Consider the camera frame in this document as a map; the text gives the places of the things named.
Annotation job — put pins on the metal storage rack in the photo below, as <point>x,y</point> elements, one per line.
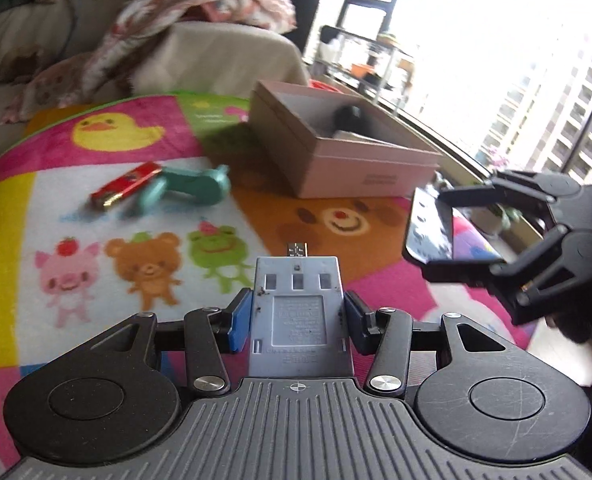
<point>383,80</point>

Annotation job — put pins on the beige sofa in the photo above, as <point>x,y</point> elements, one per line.
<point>215,60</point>

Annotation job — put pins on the grey plastic adapter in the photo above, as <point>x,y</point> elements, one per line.
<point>298,320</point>

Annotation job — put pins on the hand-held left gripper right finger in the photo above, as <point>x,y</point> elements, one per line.
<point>354,322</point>

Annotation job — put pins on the black funnel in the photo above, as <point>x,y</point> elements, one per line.
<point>351,117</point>

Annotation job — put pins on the orange plastic basin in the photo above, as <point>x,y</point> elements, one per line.
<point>362,70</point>

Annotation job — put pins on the pink cardboard box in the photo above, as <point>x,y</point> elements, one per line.
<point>356,170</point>

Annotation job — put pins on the colourful cartoon printed mat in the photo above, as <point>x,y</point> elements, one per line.
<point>125,230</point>

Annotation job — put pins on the red foil packet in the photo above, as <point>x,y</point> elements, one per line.
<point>125,185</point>

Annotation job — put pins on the teal plastic toy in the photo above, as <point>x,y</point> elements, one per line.
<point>195,185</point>

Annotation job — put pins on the red plastic basin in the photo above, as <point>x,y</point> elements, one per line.
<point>326,85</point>

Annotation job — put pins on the pink floral blanket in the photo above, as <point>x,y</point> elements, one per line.
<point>225,0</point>

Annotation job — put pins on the dark cloth on rack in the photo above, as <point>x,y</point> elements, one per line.
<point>328,40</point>

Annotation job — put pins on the black rimmed case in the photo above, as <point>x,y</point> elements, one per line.
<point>426,230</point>

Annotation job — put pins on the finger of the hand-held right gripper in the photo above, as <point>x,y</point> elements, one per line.
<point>476,194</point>
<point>521,272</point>

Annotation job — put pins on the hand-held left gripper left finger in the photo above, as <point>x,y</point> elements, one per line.
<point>240,321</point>

